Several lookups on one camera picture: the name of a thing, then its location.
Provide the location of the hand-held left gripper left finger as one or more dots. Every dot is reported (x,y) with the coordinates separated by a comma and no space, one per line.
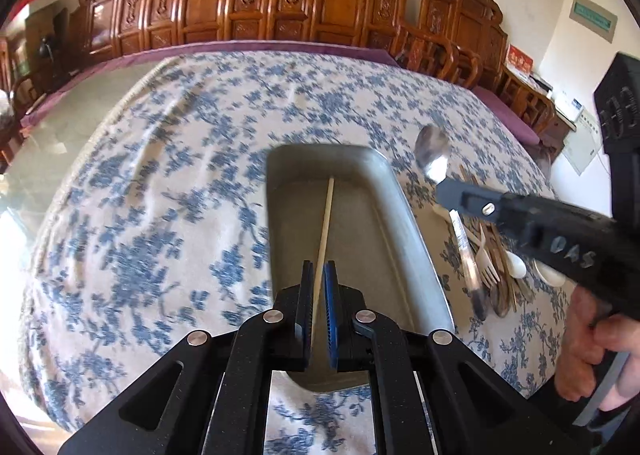
(304,320)

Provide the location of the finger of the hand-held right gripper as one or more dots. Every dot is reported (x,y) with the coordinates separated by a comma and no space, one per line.
(470,200)

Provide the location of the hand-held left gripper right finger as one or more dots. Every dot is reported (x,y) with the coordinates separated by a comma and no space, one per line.
(331,320)

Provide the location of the wooden fork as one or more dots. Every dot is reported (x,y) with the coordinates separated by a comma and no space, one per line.
(470,177)

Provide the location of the metal spoon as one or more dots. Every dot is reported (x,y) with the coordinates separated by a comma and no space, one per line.
(434,150)

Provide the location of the wooden utensils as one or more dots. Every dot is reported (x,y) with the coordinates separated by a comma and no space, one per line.
(489,270)

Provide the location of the grey metal tray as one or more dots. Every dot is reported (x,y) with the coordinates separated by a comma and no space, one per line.
(370,245)

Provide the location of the wooden chopstick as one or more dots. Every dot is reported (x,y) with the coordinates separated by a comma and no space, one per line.
(324,225)

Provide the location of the person's right hand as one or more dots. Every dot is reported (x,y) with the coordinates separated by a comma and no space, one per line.
(575,345)

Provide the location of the red box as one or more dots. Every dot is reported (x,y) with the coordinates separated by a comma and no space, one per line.
(519,59)

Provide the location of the blue floral tablecloth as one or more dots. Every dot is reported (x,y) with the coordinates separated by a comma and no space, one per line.
(175,160)

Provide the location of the white wall panel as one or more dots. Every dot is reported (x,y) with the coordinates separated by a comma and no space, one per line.
(582,140)

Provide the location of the green wall sign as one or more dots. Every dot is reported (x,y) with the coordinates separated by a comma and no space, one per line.
(592,17)

